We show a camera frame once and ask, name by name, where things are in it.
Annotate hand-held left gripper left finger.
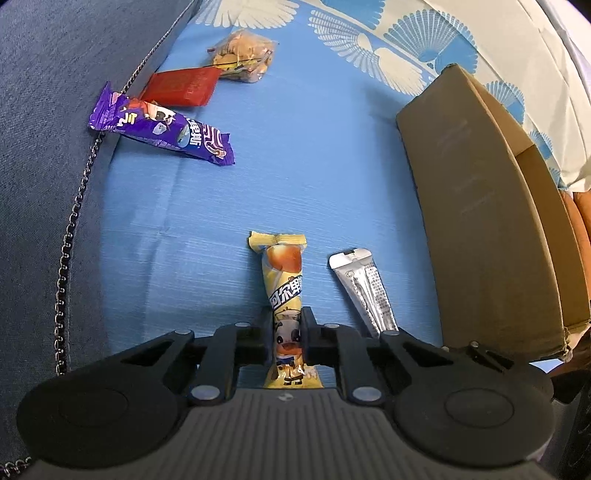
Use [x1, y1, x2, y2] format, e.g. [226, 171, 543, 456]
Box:
[106, 320, 275, 402]

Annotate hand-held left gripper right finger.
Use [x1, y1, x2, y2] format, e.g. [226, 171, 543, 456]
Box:
[300, 307, 515, 403]

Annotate yellow snack packet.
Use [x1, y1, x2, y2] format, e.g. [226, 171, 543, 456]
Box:
[248, 231, 321, 391]

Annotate brown cardboard box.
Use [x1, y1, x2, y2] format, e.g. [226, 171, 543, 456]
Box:
[394, 64, 591, 363]

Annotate purple snack packet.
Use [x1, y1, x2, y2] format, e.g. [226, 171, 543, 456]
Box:
[88, 82, 236, 166]

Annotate red snack packet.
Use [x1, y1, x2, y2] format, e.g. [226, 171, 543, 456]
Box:
[139, 67, 221, 108]

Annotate clear bag of crackers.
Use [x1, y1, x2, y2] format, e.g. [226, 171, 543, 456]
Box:
[205, 28, 280, 85]

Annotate silver snack packet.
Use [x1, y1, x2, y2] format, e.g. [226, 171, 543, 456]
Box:
[329, 248, 400, 340]

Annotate orange cushion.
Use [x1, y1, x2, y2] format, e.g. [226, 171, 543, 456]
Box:
[560, 188, 591, 301]

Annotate metal chain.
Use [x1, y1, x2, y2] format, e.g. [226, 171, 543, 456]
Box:
[0, 9, 185, 476]

